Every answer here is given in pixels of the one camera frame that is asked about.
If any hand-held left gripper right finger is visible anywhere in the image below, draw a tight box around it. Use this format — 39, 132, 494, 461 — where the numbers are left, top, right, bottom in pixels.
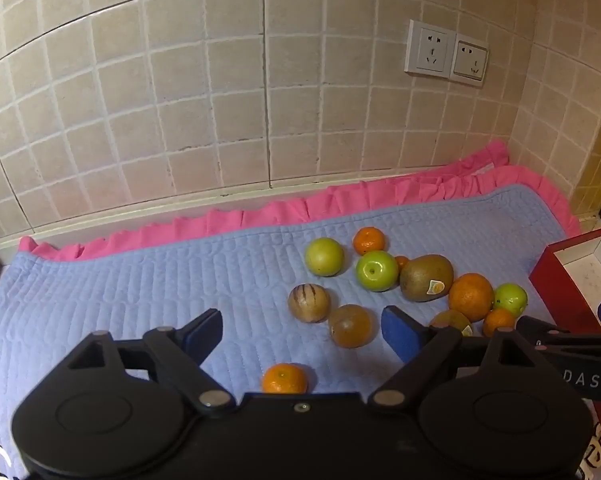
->
367, 305, 544, 415

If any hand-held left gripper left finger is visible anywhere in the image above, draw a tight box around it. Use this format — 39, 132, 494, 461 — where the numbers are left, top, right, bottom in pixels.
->
68, 309, 234, 417

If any red cardboard box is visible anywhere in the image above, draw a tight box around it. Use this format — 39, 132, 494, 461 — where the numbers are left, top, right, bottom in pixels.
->
529, 227, 601, 480

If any green apple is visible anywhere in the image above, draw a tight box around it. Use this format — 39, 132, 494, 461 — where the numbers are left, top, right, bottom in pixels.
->
494, 283, 529, 317
355, 264, 400, 306
305, 251, 345, 291

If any brown kiwi with sticker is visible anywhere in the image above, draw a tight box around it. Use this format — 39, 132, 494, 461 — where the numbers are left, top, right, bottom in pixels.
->
429, 309, 475, 337
399, 268, 455, 317

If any large orange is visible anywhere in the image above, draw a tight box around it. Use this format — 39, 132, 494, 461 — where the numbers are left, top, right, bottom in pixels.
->
447, 273, 496, 323

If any mandarin orange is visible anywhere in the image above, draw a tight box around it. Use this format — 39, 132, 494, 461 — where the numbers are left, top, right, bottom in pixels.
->
262, 363, 309, 395
483, 308, 517, 338
353, 227, 386, 270

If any striped brown round fruit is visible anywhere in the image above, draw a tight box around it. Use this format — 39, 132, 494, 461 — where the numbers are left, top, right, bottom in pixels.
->
288, 283, 331, 323

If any plain brown round fruit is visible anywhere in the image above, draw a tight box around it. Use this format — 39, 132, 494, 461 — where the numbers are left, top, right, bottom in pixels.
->
329, 304, 373, 349

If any blue quilted blanket pink ruffle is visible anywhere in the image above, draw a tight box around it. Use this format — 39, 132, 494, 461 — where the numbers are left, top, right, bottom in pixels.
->
0, 140, 583, 480

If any small white wall socket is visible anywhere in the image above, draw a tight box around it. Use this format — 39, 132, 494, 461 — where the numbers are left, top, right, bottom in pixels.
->
453, 34, 488, 83

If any large white wall socket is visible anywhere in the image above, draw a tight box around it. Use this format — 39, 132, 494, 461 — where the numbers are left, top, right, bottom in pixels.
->
404, 20, 457, 80

